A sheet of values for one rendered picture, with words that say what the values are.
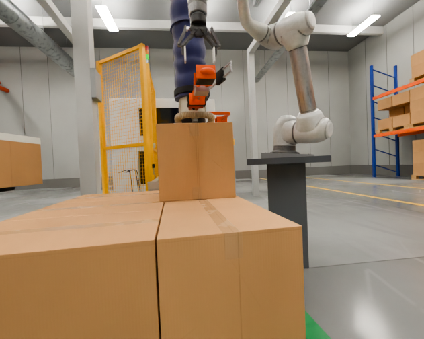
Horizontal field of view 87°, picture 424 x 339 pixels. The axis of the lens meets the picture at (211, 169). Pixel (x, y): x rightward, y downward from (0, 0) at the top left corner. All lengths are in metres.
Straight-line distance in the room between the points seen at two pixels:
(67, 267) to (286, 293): 0.56
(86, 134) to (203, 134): 1.71
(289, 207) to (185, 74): 1.10
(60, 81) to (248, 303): 12.30
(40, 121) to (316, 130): 11.94
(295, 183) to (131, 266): 1.23
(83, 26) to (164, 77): 8.64
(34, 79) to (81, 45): 10.25
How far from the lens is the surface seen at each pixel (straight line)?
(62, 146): 12.05
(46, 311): 0.72
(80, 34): 2.99
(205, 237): 0.60
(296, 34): 1.50
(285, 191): 1.61
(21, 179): 2.32
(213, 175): 1.18
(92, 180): 2.64
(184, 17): 1.63
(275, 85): 12.17
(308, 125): 1.54
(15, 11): 8.89
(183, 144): 1.17
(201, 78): 0.91
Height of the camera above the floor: 0.72
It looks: 1 degrees down
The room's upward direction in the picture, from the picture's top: 2 degrees counter-clockwise
